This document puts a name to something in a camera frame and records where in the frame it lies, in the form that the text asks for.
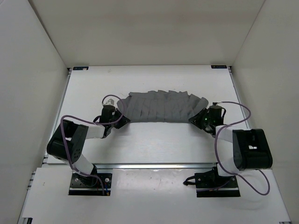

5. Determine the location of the grey pleated skirt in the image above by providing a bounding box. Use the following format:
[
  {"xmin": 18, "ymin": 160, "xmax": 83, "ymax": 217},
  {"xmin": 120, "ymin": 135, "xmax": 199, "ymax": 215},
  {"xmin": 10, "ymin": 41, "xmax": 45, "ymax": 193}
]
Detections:
[{"xmin": 117, "ymin": 90, "xmax": 208, "ymax": 123}]

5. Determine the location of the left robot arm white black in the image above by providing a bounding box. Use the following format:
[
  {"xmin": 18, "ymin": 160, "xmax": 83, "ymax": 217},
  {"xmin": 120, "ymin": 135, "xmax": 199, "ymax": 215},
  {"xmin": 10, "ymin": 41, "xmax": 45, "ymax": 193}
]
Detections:
[{"xmin": 46, "ymin": 105, "xmax": 130, "ymax": 188}]

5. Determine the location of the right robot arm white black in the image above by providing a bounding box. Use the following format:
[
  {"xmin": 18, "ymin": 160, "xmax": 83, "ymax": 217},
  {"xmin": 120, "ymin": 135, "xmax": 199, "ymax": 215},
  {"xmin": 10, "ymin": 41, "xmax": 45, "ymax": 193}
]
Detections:
[{"xmin": 183, "ymin": 103, "xmax": 273, "ymax": 191}]

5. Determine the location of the right blue corner label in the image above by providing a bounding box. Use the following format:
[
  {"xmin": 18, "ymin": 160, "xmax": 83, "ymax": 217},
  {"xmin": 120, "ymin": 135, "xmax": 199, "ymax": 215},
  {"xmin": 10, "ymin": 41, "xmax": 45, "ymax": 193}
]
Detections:
[{"xmin": 211, "ymin": 65, "xmax": 227, "ymax": 69}]

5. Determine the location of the blue corner label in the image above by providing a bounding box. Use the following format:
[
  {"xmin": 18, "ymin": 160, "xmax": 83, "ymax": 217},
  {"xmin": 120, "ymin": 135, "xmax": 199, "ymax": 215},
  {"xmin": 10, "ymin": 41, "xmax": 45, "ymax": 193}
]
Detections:
[
  {"xmin": 72, "ymin": 66, "xmax": 89, "ymax": 70},
  {"xmin": 211, "ymin": 65, "xmax": 227, "ymax": 69}
]

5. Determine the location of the left blue corner label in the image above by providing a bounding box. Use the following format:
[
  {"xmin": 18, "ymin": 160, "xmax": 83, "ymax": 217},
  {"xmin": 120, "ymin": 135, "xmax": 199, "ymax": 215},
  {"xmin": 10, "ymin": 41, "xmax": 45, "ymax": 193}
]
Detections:
[{"xmin": 72, "ymin": 66, "xmax": 89, "ymax": 70}]

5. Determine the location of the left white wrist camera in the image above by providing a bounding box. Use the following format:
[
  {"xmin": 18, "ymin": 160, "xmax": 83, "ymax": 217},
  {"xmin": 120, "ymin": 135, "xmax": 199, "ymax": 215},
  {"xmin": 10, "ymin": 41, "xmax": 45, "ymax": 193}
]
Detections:
[{"xmin": 102, "ymin": 98, "xmax": 114, "ymax": 106}]

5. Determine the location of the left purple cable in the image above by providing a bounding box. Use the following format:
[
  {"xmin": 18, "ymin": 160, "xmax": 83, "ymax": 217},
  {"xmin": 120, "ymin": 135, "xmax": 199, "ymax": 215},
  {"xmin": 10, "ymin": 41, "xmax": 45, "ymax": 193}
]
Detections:
[{"xmin": 60, "ymin": 94, "xmax": 128, "ymax": 196}]

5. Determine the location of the aluminium front rail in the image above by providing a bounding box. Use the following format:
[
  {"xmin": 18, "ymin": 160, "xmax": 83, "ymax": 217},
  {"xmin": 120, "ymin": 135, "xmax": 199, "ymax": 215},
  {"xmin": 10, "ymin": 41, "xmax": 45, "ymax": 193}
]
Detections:
[{"xmin": 95, "ymin": 163, "xmax": 216, "ymax": 169}]

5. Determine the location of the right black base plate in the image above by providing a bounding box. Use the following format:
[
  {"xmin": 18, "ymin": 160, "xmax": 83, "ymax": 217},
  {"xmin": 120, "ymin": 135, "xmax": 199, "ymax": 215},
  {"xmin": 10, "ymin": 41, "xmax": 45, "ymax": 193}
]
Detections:
[{"xmin": 183, "ymin": 170, "xmax": 241, "ymax": 198}]

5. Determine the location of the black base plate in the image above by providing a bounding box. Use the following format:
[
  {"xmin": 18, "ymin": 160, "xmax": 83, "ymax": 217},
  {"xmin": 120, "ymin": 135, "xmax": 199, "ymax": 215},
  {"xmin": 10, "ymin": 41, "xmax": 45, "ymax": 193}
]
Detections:
[
  {"xmin": 183, "ymin": 170, "xmax": 241, "ymax": 198},
  {"xmin": 68, "ymin": 173, "xmax": 113, "ymax": 196}
]

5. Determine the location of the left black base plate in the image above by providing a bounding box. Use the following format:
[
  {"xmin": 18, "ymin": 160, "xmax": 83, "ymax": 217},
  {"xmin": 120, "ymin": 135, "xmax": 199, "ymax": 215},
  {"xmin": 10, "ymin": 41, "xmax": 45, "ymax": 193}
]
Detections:
[{"xmin": 68, "ymin": 173, "xmax": 113, "ymax": 196}]

